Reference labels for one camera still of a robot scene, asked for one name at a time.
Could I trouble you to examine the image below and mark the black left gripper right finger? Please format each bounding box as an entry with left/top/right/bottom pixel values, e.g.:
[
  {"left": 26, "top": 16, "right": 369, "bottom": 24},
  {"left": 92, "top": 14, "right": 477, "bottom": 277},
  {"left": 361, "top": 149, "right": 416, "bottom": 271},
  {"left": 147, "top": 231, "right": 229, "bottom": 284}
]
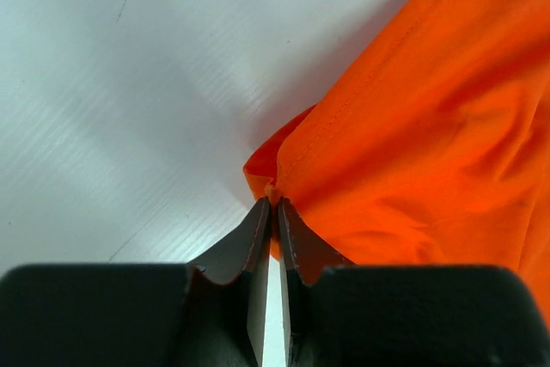
[{"left": 277, "top": 199, "right": 549, "bottom": 366}]

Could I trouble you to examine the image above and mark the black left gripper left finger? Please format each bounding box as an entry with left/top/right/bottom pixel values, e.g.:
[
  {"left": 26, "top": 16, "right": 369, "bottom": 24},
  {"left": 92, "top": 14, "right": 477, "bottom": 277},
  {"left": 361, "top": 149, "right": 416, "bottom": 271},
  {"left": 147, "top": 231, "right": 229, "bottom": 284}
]
[{"left": 1, "top": 199, "right": 271, "bottom": 366}]

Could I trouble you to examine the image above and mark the orange t shirt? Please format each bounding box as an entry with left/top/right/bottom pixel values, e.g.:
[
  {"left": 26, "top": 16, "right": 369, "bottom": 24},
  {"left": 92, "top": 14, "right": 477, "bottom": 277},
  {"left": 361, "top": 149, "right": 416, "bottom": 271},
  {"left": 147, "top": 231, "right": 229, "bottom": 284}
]
[{"left": 243, "top": 0, "right": 549, "bottom": 315}]

